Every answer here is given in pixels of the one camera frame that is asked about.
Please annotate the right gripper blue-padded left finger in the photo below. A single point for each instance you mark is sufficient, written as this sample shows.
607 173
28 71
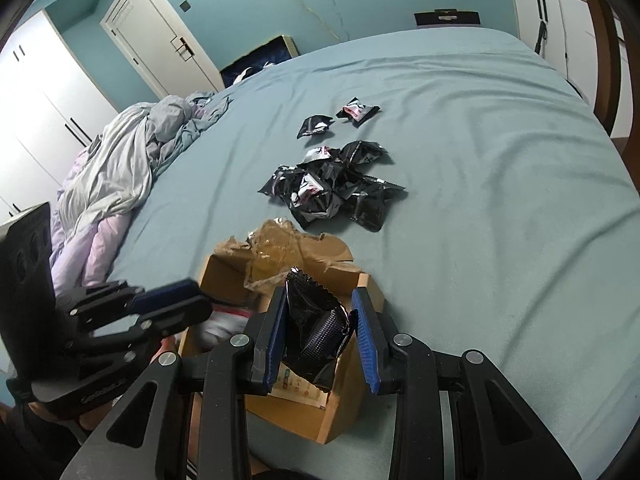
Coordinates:
269 345

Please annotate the black box behind bed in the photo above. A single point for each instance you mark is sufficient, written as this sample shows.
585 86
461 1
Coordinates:
447 17

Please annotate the pink quilt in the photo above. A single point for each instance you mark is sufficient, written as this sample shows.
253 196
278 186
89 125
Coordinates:
86 258

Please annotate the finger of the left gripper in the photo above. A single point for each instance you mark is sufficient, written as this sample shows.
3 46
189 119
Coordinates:
164 296
176 318

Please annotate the wooden chair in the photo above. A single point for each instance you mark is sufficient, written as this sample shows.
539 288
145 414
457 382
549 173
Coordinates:
603 14

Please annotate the person's left hand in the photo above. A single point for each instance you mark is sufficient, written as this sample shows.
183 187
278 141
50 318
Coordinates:
91 420

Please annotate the framed dark picture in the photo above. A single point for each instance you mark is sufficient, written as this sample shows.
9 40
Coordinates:
275 51

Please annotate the white cabinet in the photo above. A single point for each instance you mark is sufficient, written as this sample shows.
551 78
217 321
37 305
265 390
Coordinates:
561 32

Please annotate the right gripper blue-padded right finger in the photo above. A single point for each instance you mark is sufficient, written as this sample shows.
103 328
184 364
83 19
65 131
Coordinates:
372 344

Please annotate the white door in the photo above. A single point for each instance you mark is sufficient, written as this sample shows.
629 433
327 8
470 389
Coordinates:
153 38

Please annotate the black snack packet far right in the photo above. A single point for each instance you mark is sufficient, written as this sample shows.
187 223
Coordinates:
356 112

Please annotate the beige sachet left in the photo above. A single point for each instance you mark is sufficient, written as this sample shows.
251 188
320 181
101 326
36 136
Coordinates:
291 387

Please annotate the black snack packet far left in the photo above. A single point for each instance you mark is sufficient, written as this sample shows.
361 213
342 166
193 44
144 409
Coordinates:
315 125

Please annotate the brown cardboard box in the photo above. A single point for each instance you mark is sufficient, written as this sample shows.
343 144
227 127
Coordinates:
244 274

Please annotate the white wardrobe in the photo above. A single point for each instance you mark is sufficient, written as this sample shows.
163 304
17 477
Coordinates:
50 111

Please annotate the black foil snack packet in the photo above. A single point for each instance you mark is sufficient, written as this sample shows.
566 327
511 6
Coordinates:
317 330

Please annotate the pile of black snack packets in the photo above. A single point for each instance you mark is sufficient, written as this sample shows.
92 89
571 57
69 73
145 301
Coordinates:
329 181

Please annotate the teal bed sheet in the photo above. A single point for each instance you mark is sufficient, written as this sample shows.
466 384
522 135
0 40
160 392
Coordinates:
518 235

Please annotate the crumpled grey blanket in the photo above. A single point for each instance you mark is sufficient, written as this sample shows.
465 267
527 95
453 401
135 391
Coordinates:
133 150

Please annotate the white black snack packet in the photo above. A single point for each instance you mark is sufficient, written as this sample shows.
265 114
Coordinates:
222 325

